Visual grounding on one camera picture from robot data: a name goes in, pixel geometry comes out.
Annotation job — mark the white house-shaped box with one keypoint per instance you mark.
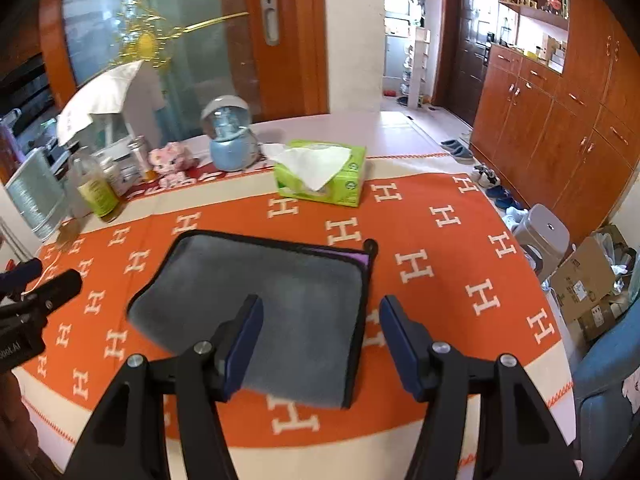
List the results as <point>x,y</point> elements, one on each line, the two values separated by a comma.
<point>113,109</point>

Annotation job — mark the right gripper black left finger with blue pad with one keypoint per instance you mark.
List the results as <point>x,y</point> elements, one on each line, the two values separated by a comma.
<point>125,435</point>

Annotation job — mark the brown wooden cabinet wall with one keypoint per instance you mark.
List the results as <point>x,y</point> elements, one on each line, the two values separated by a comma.
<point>570,139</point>

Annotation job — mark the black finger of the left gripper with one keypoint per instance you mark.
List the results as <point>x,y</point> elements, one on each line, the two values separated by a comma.
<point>40,302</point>

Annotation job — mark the pink plush toy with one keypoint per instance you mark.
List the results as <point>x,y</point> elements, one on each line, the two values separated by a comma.
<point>171,162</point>

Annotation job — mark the purple grey microfiber towel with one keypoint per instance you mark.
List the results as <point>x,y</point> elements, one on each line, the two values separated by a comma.
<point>313,302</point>

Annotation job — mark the blue snow globe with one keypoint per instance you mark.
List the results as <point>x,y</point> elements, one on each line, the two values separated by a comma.
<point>232,145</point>

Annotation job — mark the green tissue box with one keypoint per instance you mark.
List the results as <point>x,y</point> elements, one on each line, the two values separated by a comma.
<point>322,172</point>

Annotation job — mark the dark brown entrance door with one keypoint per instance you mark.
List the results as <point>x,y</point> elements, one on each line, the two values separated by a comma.
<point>475,22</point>

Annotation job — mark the open cardboard box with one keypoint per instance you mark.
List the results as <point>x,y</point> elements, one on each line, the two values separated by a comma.
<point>591,286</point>

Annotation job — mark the small glass jar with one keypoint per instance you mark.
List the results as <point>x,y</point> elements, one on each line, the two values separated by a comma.
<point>140,150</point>

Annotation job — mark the orange H-pattern table blanket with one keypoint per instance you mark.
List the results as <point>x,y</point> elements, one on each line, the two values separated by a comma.
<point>450,279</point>

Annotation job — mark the blue fabric chair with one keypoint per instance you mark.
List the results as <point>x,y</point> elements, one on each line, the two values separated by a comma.
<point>605,418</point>

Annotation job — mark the pale green ribbed bucket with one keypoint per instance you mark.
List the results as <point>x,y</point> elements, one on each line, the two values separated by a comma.
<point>38,196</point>

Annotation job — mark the white shoe rack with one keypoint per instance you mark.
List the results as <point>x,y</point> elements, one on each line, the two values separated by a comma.
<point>414,68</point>

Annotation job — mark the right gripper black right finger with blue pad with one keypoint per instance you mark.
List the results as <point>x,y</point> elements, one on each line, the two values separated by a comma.
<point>518,437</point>

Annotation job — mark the wooden glass sliding door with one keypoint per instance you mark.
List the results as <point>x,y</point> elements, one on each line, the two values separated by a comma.
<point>270,53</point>

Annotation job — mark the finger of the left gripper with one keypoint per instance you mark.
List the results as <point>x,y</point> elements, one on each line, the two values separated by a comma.
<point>13,282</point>

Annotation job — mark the yellow-label plastic bottle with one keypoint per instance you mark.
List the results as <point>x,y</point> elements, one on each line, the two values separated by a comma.
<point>88,177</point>

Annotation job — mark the grey plastic stool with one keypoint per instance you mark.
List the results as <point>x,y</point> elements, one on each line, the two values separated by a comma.
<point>544,240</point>

